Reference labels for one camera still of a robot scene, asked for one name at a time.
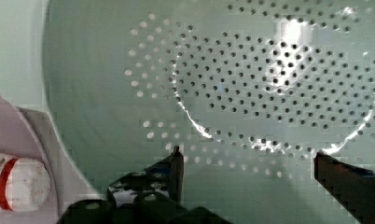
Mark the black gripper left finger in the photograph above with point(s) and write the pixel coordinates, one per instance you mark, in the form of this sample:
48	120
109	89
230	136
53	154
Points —
165	176

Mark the red ketchup bottle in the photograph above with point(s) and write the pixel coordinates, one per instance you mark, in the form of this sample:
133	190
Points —
24	183

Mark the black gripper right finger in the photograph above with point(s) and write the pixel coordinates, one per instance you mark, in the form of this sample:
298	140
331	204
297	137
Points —
353	187

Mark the mint green oval strainer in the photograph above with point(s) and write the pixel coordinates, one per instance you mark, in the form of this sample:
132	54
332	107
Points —
251	91

